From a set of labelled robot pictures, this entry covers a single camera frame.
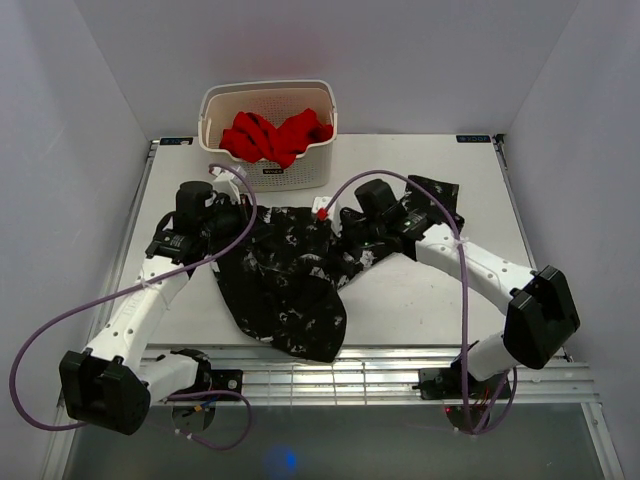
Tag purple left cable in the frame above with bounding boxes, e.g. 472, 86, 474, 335
9, 162, 259, 450

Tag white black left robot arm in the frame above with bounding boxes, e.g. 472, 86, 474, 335
59, 179, 251, 435

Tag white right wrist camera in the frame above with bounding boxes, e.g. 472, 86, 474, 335
311, 196, 341, 235

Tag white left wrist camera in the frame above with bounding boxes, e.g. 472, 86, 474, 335
209, 165, 247, 204

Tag aluminium rail frame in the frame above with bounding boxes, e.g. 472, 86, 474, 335
57, 347, 601, 407

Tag cream perforated plastic basket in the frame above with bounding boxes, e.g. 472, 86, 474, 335
198, 79, 338, 192

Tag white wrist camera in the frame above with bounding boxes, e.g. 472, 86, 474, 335
311, 196, 341, 235
209, 165, 247, 204

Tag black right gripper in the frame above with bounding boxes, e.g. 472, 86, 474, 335
320, 211, 383, 277

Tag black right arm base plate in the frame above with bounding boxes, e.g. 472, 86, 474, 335
412, 368, 503, 402

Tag purple cable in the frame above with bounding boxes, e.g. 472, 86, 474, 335
9, 162, 259, 450
325, 169, 516, 435

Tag red crumpled garment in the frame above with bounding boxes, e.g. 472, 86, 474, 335
219, 109, 334, 169

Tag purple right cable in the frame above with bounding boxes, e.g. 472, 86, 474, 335
325, 169, 516, 435

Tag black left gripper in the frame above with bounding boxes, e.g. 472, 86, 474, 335
200, 195, 274, 246

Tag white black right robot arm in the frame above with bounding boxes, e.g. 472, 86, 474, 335
342, 179, 580, 397

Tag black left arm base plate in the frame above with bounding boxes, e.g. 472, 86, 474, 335
169, 369, 244, 403

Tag black white patterned trousers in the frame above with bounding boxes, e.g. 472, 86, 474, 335
214, 175, 464, 363

